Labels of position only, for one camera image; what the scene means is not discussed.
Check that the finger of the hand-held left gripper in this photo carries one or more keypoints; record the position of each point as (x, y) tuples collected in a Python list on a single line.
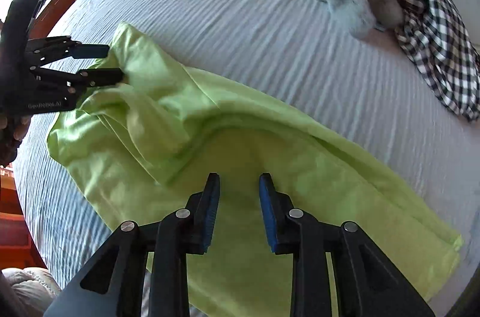
[(101, 76), (90, 50)]

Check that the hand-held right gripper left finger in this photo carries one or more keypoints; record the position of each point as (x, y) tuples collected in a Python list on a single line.
[(209, 216)]

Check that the light green shirt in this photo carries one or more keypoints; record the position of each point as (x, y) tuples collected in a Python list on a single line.
[(243, 159)]

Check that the black white checkered cloth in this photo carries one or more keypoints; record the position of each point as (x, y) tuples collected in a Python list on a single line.
[(437, 40)]

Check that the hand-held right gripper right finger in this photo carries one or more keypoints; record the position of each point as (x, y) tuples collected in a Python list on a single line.
[(268, 216)]

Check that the person's left hand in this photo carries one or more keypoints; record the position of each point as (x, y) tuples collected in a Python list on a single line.
[(17, 131)]

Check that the grey quilted cloth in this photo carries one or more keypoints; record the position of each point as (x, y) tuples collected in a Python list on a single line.
[(32, 287)]

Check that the blue striped bed sheet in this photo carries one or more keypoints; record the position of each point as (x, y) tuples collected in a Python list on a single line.
[(281, 51)]

